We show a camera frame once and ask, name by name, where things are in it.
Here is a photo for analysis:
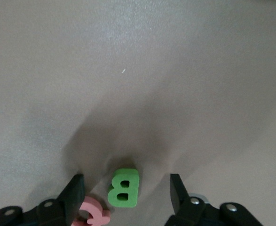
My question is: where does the pink letter Q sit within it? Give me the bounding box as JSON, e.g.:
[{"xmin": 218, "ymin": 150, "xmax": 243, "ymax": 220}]
[{"xmin": 71, "ymin": 196, "xmax": 111, "ymax": 226}]

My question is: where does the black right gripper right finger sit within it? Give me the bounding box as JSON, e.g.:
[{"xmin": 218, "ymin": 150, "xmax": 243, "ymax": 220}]
[{"xmin": 167, "ymin": 173, "xmax": 263, "ymax": 226}]

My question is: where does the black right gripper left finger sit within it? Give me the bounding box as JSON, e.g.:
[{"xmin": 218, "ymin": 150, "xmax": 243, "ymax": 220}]
[{"xmin": 0, "ymin": 173, "xmax": 86, "ymax": 226}]

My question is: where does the green letter B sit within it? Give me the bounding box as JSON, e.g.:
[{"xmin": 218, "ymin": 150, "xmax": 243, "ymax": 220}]
[{"xmin": 107, "ymin": 168, "xmax": 140, "ymax": 208}]

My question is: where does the brown table cover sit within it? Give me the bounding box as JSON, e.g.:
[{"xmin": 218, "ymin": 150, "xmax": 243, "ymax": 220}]
[{"xmin": 0, "ymin": 0, "xmax": 276, "ymax": 226}]

